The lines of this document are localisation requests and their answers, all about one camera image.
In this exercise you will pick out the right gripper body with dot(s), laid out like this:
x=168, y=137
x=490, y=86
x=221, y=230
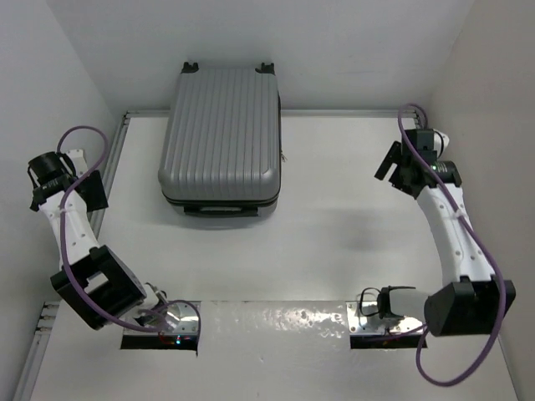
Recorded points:
x=396, y=177

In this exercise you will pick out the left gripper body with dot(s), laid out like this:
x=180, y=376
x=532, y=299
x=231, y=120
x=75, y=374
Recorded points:
x=73, y=176

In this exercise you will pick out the grey suitcase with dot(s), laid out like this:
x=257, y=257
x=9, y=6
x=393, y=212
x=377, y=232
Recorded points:
x=223, y=151

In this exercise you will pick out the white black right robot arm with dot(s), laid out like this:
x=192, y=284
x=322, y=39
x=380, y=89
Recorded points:
x=474, y=297

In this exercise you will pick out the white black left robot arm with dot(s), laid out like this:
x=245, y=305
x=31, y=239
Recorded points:
x=89, y=274

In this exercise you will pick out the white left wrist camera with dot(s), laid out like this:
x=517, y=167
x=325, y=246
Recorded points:
x=77, y=157

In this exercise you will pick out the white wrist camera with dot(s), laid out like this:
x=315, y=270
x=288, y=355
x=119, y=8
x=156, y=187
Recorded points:
x=441, y=142
x=77, y=157

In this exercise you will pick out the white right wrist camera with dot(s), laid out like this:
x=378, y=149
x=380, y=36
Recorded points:
x=441, y=142

